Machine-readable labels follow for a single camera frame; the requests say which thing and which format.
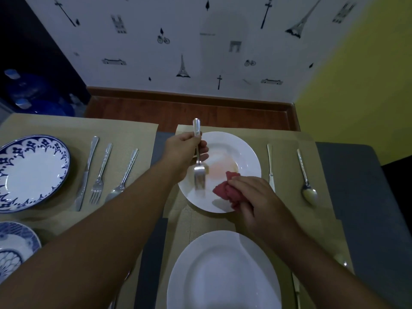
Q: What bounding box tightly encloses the person's right hand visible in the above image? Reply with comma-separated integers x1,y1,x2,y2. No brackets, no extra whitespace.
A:
225,176,298,243

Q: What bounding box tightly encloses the person's left hand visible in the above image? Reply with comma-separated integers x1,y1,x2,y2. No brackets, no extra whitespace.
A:
162,131,210,184

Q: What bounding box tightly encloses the steel fork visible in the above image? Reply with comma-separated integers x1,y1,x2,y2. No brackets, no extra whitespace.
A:
89,143,114,205
192,118,206,191

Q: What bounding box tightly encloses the steel knife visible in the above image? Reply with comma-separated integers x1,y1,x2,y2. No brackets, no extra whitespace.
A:
291,273,302,309
74,136,100,212
267,144,276,194

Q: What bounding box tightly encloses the red cleaning cloth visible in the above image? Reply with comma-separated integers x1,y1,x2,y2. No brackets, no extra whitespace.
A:
212,171,250,211

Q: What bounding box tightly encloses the white plate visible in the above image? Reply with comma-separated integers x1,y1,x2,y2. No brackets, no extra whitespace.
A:
178,131,262,214
166,230,282,309

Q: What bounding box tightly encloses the blue floral rim plate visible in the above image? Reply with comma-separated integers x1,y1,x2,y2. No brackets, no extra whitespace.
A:
0,135,71,214

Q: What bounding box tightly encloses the blue geometric rim plate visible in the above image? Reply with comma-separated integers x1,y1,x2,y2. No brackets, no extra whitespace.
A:
0,221,42,284

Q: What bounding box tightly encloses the person's left forearm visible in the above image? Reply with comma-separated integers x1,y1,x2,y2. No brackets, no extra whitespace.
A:
0,164,181,309

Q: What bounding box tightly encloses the person's right forearm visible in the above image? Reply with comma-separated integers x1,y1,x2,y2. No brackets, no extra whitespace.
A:
267,225,400,309

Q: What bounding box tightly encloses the brown wooden baseboard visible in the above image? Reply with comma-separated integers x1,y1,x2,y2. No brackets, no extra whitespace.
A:
83,86,302,132

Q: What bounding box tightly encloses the beige woven placemat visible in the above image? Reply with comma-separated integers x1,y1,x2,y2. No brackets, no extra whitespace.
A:
0,209,144,309
154,209,355,309
0,113,159,235
162,124,337,222

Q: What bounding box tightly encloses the small white bottle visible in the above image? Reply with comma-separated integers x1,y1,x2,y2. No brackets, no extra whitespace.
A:
69,94,86,117

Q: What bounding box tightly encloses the black furniture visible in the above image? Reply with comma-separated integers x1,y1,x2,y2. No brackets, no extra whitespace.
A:
381,154,412,237

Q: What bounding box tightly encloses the blue water jug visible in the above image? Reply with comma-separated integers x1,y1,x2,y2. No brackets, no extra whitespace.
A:
3,69,58,103
14,99,76,117

